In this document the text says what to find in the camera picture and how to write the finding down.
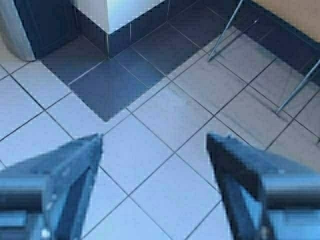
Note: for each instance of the wooden chair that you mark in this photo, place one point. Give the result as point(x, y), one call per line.
point(294, 34)

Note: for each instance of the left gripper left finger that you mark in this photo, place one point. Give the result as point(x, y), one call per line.
point(46, 197)

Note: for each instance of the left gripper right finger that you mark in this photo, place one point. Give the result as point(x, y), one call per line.
point(266, 196)

